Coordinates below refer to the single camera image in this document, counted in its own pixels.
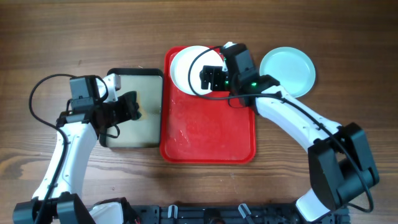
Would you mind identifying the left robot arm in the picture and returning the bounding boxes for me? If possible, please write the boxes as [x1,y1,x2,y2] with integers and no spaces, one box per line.
[12,73,141,223]

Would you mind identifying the white round plate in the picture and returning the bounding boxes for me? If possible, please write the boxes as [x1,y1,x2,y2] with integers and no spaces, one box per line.
[170,45,223,95]

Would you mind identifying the black tray with soapy water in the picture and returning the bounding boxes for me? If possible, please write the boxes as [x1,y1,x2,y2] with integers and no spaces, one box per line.
[99,68,164,148]

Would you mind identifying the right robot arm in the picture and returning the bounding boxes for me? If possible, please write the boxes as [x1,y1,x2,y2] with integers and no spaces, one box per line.
[199,43,379,222]

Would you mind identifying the red plastic tray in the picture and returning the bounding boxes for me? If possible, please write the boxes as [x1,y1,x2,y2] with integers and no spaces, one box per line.
[159,46,256,164]

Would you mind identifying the green and yellow sponge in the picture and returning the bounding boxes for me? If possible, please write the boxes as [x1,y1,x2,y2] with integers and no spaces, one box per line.
[124,91,142,121]

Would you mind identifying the light blue plate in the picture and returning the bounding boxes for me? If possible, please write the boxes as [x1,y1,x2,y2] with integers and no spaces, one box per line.
[259,47,316,98]

